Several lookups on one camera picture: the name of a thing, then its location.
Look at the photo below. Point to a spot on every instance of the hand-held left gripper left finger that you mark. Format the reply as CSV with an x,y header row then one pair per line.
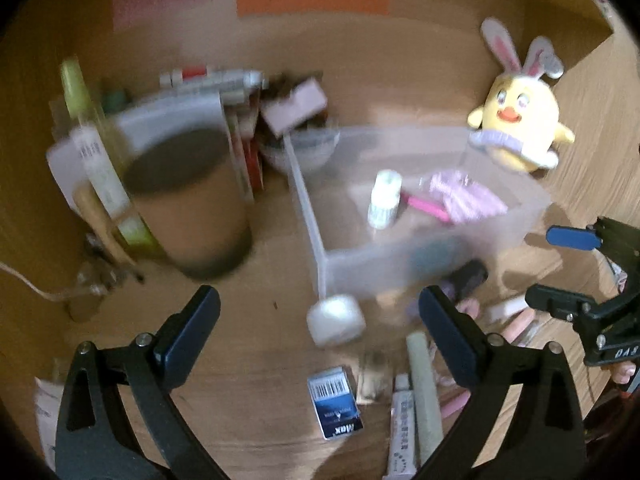
x,y
190,340

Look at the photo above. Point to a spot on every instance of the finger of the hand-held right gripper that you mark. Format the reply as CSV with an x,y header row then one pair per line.
x,y
550,300
572,238

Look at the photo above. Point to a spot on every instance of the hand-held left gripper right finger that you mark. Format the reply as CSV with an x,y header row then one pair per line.
x,y
450,340

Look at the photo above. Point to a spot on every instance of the person's right hand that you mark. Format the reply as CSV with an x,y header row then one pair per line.
x,y
627,375

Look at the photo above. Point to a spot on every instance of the pink tube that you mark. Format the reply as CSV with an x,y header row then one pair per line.
x,y
520,326

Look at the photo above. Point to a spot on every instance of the white eraser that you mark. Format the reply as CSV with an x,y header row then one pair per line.
x,y
506,309

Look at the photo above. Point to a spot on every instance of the pale green stick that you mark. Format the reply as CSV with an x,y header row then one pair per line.
x,y
424,395

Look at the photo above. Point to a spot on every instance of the pink chalk stick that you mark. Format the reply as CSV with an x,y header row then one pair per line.
x,y
454,404

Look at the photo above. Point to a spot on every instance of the black and purple small object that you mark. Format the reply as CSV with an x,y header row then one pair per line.
x,y
467,277

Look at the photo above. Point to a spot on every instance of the white ointment tube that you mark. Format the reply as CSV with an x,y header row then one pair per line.
x,y
402,430

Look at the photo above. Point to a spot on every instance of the pink plastic packet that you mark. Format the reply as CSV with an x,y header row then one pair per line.
x,y
467,197

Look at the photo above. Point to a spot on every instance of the white tape roll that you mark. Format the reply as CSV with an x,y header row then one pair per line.
x,y
334,321

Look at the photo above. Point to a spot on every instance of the clear plastic bin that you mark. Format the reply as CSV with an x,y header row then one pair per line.
x,y
350,260

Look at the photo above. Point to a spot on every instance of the brown paper cup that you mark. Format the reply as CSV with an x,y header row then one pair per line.
x,y
190,210

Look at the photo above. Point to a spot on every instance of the blue and white small box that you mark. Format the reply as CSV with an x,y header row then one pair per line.
x,y
336,405

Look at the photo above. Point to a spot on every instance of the yellow chick plush toy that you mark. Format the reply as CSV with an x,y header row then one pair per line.
x,y
525,115

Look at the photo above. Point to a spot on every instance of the pink pen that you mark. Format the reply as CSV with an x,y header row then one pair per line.
x,y
425,206

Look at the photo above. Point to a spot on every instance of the small white bottle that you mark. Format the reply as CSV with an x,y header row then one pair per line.
x,y
384,200

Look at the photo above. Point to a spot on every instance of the white paper sheet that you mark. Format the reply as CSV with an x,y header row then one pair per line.
x,y
46,420

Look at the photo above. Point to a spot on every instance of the white and green lotion tube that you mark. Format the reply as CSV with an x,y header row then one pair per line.
x,y
102,175

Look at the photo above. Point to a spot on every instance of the red and white packet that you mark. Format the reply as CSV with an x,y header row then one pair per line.
x,y
247,150

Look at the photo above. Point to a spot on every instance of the grey bowl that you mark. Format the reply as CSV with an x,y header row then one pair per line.
x,y
305,147

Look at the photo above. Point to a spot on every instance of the white flat container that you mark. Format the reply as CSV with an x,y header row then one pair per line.
x,y
150,115

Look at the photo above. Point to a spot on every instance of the pink small box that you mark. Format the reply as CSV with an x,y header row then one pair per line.
x,y
295,107

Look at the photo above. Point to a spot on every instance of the white marker pen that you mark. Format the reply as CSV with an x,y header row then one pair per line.
x,y
215,79

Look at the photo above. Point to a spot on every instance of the light green bottle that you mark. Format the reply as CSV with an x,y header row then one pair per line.
x,y
77,92

